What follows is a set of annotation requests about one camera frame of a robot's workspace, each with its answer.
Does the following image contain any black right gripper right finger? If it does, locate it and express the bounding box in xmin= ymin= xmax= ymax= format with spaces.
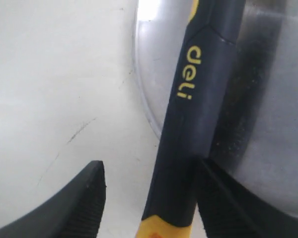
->
xmin=196 ymin=159 xmax=298 ymax=238

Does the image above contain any black and yellow claw hammer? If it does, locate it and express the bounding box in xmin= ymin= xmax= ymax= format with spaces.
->
xmin=136 ymin=0 xmax=245 ymax=238

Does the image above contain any round stainless steel plate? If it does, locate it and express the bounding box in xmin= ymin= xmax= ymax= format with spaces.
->
xmin=133 ymin=0 xmax=298 ymax=218

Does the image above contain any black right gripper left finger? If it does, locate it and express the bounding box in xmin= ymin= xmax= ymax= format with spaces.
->
xmin=0 ymin=161 xmax=106 ymax=238

